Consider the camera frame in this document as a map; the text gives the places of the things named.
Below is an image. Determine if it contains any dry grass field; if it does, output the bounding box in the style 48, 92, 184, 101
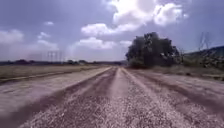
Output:
0, 64, 111, 84

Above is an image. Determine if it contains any distant tree line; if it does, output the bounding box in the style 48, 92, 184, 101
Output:
0, 58, 128, 66

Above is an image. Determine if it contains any grass verge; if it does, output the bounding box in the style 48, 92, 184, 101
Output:
133, 63, 224, 82

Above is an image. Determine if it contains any large dark tree clump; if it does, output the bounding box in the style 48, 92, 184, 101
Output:
125, 31, 182, 69

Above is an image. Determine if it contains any grey gravel road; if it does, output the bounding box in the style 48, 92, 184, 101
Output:
0, 65, 224, 128

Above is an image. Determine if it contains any lattice pylon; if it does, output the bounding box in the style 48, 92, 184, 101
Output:
198, 31, 213, 52

